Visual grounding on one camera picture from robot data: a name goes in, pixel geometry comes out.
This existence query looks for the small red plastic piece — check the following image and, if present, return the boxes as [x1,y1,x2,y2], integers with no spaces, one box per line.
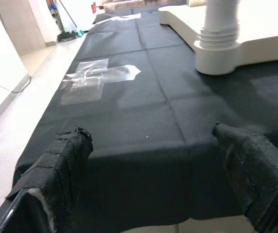
[90,1,105,13]

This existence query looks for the black table cloth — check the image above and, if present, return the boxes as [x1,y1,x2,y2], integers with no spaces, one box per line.
[6,6,278,228]

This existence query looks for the black wall cables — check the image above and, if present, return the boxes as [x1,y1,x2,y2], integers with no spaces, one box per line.
[0,72,32,94]

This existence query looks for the beige cloth covered bench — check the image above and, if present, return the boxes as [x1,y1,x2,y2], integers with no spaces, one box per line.
[104,0,159,13]

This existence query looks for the black floor mop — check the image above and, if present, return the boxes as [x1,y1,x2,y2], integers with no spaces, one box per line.
[56,0,84,42]

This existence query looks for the white plastic table leg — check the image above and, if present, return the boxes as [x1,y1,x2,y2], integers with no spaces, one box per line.
[197,0,241,49]

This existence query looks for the large clear tape patch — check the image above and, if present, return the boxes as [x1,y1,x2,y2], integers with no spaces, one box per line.
[60,58,141,105]

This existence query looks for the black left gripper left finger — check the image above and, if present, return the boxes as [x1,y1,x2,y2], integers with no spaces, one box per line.
[6,125,94,233]

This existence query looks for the white plastic children table top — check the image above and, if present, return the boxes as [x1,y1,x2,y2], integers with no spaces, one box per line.
[157,0,278,76]

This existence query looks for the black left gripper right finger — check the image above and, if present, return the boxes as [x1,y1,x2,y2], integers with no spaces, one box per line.
[212,122,278,233]

